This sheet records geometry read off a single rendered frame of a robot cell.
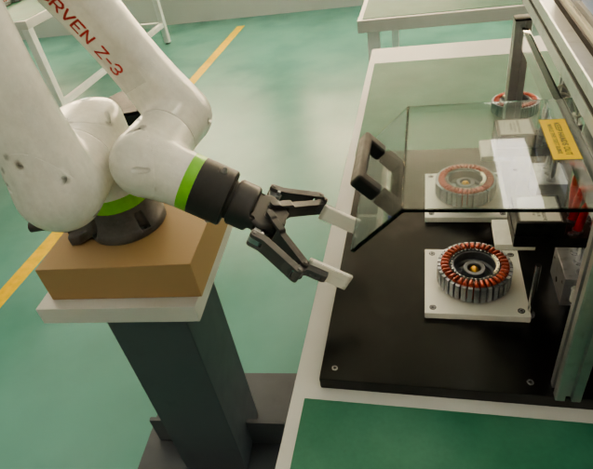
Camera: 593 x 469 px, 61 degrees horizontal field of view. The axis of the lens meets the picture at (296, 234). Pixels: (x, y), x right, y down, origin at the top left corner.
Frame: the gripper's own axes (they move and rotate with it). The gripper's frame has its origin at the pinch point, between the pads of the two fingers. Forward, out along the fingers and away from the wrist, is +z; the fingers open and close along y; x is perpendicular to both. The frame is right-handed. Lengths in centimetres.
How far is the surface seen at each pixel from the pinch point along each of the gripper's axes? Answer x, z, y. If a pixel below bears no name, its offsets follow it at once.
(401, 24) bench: -10, 7, -157
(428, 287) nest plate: 1.1, 14.0, 1.5
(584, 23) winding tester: 40.5, 14.1, -14.9
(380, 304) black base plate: -3.6, 8.1, 4.7
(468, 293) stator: 6.1, 17.8, 5.0
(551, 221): 21.0, 20.9, 2.1
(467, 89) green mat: 3, 25, -82
